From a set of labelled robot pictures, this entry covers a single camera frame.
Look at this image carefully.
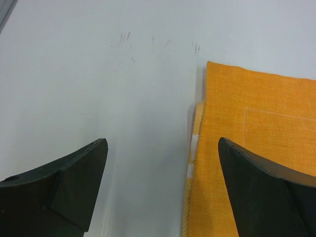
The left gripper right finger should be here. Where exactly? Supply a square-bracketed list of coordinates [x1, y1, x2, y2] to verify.
[218, 137, 316, 237]

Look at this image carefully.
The orange cartoon mouse towel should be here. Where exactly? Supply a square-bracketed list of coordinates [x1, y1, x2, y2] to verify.
[182, 62, 316, 237]

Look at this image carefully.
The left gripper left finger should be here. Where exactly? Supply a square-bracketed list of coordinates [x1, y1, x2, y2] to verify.
[0, 138, 108, 237]

